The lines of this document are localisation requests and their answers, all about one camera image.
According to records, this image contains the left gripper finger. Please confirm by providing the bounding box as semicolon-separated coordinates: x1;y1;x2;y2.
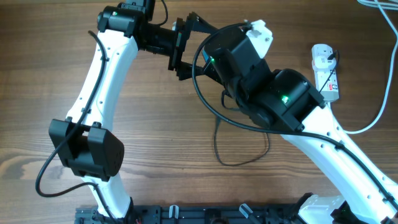
178;61;208;82
188;12;218;34

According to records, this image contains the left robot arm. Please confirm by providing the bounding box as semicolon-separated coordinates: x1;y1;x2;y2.
49;1;215;223

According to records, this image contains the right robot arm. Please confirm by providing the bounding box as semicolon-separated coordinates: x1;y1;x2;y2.
198;21;397;223

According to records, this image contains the white charger plug adapter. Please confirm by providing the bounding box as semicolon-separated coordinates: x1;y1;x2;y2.
312;55;336;72

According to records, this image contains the white power strip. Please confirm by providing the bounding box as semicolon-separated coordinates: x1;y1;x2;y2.
311;44;340;103

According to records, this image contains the black USB charging cable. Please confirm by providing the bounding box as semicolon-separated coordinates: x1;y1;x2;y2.
213;49;340;167

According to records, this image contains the black left camera cable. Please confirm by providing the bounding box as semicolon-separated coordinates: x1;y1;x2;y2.
35;0;170;224

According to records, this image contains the white power strip cord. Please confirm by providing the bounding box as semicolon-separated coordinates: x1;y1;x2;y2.
329;0;398;135

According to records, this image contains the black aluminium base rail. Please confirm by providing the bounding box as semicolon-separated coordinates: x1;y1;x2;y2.
75;204;304;224

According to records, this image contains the white cables top corner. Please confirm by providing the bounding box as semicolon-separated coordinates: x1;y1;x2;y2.
356;0;398;12

